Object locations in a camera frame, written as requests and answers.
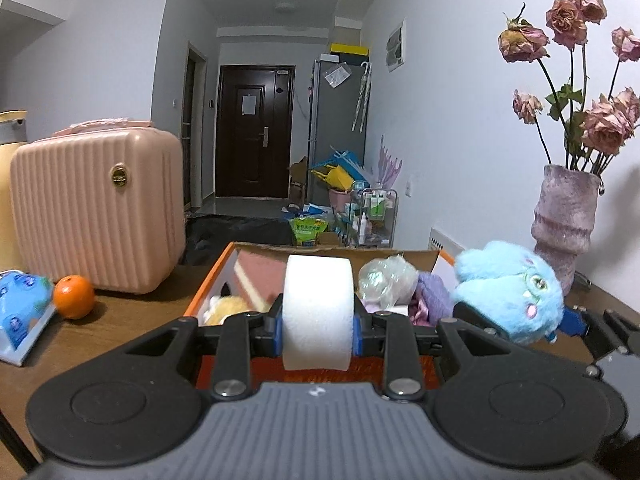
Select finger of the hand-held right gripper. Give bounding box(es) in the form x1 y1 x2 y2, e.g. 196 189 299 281
556 304 640 367
451 304 512 342

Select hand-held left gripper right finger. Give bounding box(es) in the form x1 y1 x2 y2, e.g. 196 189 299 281
351 299 517 403

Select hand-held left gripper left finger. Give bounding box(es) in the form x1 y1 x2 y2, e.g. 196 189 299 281
122 299 287 403

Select blue plush toy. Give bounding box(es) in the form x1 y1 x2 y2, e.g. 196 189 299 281
452 239 566 346

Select white toilet paper roll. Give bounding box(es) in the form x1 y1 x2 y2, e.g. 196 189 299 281
282 254 355 372

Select yellow plush toy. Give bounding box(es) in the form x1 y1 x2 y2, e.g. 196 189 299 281
202 294 251 326

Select clear plastic bag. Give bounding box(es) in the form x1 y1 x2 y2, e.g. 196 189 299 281
357 254 420 309

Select red cardboard box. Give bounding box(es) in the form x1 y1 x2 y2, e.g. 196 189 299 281
182 241 596 395

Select purple cloth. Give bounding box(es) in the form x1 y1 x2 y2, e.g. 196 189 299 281
415 270 456 319

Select white flat panel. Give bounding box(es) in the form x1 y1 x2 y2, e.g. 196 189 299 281
428 226 469 256

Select pink textured vase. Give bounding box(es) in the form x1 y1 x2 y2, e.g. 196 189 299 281
530 163 601 296

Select green printed bag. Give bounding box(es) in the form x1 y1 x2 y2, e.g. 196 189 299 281
290 217 326 249

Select black bag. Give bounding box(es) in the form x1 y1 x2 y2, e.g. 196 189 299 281
179 215 296 267

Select metal trolley cart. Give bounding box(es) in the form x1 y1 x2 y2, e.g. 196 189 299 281
342 187 399 250

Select pink bucket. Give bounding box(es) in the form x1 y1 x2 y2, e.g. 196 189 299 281
328 187 354 214

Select brown cardboard box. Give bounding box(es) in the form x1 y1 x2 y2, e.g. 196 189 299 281
288 156 309 201

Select blue and yellow bags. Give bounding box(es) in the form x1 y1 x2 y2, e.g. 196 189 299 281
309 147 374 191

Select dark brown entrance door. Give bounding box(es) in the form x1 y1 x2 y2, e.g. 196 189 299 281
214 63 296 199

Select grey refrigerator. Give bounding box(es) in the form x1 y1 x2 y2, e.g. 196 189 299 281
305 57 371 206

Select bunch of dried pink roses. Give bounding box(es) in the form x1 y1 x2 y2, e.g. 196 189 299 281
497 0 640 177

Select orange fruit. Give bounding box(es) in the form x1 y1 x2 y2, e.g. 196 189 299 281
53 274 96 320

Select pink ribbed suitcase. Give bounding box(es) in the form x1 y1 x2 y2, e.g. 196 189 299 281
8 119 187 295

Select white folded umbrella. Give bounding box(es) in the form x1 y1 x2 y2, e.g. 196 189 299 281
351 61 374 133

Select clear plastic pouch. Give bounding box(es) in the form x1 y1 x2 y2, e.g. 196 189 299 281
324 64 351 89

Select large blue tissue pack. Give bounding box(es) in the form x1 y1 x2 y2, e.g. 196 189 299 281
0 269 57 366

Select yellow box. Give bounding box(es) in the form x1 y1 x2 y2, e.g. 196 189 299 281
329 43 370 60

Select yellow thermos bottle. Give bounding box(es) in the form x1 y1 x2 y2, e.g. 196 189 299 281
0 109 29 271

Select purple wall sticker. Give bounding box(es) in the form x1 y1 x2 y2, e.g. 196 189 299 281
377 134 404 189

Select grey interior door frame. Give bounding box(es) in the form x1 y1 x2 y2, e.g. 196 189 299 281
180 42 209 211

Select white wall panel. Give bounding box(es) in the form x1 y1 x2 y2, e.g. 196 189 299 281
385 19 407 72

